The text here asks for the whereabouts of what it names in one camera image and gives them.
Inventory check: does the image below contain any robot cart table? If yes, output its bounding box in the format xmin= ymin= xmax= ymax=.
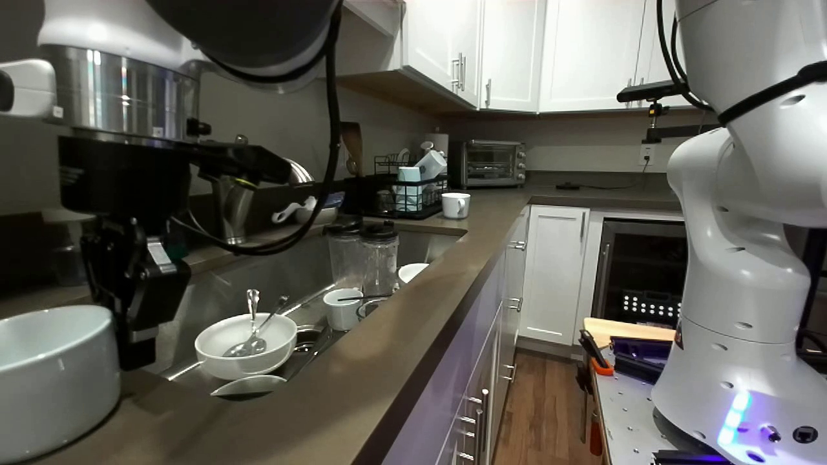
xmin=585 ymin=340 xmax=827 ymax=465

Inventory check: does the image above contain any metal utensil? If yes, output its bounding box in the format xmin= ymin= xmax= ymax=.
xmin=243 ymin=294 xmax=292 ymax=358
xmin=225 ymin=288 xmax=264 ymax=360

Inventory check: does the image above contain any lavender drawer stack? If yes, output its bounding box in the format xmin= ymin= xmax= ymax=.
xmin=486 ymin=218 xmax=530 ymax=408

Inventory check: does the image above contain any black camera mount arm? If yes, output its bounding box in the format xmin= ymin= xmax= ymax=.
xmin=641 ymin=102 xmax=726 ymax=148

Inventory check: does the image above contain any black aluminium rail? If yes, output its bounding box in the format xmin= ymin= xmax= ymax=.
xmin=607 ymin=337 xmax=681 ymax=383

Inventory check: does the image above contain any white ceramic cup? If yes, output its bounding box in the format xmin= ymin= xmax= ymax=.
xmin=439 ymin=188 xmax=473 ymax=223
xmin=0 ymin=302 xmax=125 ymax=465

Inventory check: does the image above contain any wooden board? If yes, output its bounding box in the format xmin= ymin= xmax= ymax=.
xmin=581 ymin=316 xmax=681 ymax=349

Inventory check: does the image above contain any silver toaster oven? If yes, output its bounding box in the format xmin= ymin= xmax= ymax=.
xmin=460 ymin=141 xmax=530 ymax=192

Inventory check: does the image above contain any small bowl with sponge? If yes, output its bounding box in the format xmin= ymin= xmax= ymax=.
xmin=273 ymin=195 xmax=342 ymax=227

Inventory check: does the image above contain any dark utensil handle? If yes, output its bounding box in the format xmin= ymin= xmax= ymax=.
xmin=336 ymin=292 xmax=395 ymax=307

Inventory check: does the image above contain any black stereo camera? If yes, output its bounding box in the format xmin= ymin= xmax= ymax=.
xmin=615 ymin=75 xmax=694 ymax=107

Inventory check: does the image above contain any white lower cabinet door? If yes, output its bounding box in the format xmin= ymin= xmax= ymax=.
xmin=519 ymin=205 xmax=594 ymax=349

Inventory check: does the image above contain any white bowl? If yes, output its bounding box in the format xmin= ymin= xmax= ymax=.
xmin=193 ymin=310 xmax=300 ymax=385

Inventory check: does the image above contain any stainless steel sink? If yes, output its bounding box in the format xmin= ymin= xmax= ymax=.
xmin=152 ymin=225 xmax=468 ymax=407

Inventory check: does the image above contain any white plate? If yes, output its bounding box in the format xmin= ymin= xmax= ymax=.
xmin=395 ymin=261 xmax=433 ymax=288
xmin=207 ymin=376 xmax=289 ymax=402

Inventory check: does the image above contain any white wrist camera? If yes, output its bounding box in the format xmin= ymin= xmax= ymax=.
xmin=0 ymin=57 xmax=61 ymax=121

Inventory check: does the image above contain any small white ramekin cup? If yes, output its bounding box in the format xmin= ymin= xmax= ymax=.
xmin=322 ymin=288 xmax=364 ymax=337

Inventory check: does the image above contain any lavender cabinet door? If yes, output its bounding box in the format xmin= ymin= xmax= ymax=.
xmin=463 ymin=319 xmax=512 ymax=436
xmin=433 ymin=429 xmax=479 ymax=465

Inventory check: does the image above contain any black dish rack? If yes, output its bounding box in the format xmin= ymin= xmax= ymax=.
xmin=375 ymin=154 xmax=454 ymax=219

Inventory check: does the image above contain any brushed metal faucet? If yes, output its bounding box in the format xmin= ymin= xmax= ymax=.
xmin=209 ymin=133 xmax=319 ymax=250

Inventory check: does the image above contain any clear jar black lid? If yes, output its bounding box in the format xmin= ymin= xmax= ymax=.
xmin=323 ymin=216 xmax=364 ymax=292
xmin=358 ymin=219 xmax=401 ymax=302

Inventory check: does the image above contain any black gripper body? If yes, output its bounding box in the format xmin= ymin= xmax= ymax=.
xmin=57 ymin=135 xmax=298 ymax=240

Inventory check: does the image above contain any black orange clamp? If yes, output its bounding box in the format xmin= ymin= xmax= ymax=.
xmin=578 ymin=328 xmax=622 ymax=381

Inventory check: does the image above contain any black beverage cooler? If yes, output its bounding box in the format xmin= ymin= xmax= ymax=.
xmin=592 ymin=216 xmax=694 ymax=328

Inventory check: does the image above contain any silver bar door handle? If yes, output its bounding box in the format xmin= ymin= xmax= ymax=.
xmin=447 ymin=434 xmax=479 ymax=465
xmin=455 ymin=387 xmax=490 ymax=434

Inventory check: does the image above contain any white pitcher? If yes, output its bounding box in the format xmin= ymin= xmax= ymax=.
xmin=416 ymin=148 xmax=451 ymax=183

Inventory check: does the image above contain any wooden utensil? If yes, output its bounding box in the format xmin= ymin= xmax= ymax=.
xmin=336 ymin=120 xmax=364 ymax=182

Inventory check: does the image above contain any light blue cup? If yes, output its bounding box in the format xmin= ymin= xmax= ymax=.
xmin=395 ymin=164 xmax=424 ymax=216

